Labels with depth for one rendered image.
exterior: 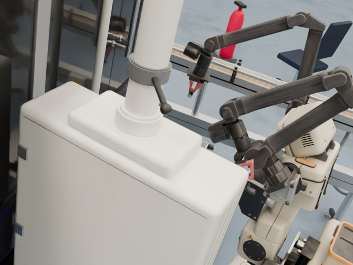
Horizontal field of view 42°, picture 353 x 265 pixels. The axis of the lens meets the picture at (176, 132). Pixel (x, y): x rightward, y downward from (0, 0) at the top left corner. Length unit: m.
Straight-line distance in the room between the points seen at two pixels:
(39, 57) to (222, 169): 0.51
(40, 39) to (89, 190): 0.37
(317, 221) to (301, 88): 2.11
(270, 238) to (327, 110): 0.66
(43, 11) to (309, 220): 2.77
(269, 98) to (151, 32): 0.78
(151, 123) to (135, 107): 0.05
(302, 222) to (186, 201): 2.62
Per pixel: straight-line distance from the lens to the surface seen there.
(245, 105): 1.57
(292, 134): 1.58
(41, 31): 1.13
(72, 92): 1.11
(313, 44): 1.94
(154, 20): 0.84
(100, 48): 1.31
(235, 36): 1.98
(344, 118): 2.90
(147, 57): 0.86
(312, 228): 3.46
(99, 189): 1.00
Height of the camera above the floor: 2.12
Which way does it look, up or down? 33 degrees down
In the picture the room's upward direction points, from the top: 15 degrees clockwise
